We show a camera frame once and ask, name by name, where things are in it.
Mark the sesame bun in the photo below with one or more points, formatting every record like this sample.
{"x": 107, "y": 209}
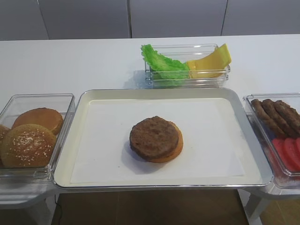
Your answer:
{"x": 28, "y": 145}
{"x": 2, "y": 132}

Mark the white metal serving tray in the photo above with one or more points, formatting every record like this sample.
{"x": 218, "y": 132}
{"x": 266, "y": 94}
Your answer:
{"x": 253, "y": 160}

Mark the bottom bun on tray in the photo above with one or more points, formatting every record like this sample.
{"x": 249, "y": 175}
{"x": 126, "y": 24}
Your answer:
{"x": 175, "y": 152}

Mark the brown patty on bun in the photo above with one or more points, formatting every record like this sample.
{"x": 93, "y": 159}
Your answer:
{"x": 153, "y": 138}

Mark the plain bottom bun half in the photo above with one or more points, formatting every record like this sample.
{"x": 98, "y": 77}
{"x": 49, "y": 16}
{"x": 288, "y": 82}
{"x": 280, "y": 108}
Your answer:
{"x": 48, "y": 118}

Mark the yellow cheese slice stack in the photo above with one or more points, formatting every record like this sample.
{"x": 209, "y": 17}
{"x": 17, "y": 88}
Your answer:
{"x": 201, "y": 72}

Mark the green lettuce leaf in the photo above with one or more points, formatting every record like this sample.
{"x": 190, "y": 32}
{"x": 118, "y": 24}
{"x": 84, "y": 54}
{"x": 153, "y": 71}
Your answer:
{"x": 165, "y": 67}

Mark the brown patty middle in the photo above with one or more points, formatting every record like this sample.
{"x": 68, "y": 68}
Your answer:
{"x": 269, "y": 108}

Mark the brown patty left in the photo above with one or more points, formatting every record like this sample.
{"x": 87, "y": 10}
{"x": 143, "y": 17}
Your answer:
{"x": 266, "y": 119}

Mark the sesame top bun left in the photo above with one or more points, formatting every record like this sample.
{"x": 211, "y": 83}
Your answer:
{"x": 2, "y": 132}

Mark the red tomato slice right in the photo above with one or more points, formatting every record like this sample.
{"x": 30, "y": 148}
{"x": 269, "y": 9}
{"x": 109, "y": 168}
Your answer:
{"x": 297, "y": 145}

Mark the red tomato slice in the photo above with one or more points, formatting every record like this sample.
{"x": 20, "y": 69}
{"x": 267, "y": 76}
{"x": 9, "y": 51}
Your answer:
{"x": 279, "y": 146}
{"x": 297, "y": 145}
{"x": 291, "y": 154}

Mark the brown patty right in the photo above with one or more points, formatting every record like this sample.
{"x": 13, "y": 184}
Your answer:
{"x": 289, "y": 114}

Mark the clear bun container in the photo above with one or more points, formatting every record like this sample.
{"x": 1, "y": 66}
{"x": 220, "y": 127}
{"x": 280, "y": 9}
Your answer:
{"x": 18, "y": 104}

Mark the clear lettuce cheese container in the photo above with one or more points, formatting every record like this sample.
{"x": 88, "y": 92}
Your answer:
{"x": 184, "y": 53}

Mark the red tomato slice middle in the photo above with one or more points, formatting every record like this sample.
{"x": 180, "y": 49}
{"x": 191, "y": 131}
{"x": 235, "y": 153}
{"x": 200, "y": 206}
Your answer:
{"x": 291, "y": 154}

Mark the red tomato slice left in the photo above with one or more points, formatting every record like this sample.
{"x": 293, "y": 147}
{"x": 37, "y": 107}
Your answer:
{"x": 279, "y": 146}

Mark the white paper tray liner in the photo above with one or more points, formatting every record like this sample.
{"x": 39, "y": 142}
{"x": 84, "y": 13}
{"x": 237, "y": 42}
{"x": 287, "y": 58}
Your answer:
{"x": 211, "y": 136}

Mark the clear patty tomato container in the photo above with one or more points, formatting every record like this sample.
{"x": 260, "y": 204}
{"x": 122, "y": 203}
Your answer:
{"x": 282, "y": 177}

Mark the sesame top bun front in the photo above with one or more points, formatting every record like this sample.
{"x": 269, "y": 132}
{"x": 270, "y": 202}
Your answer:
{"x": 28, "y": 145}

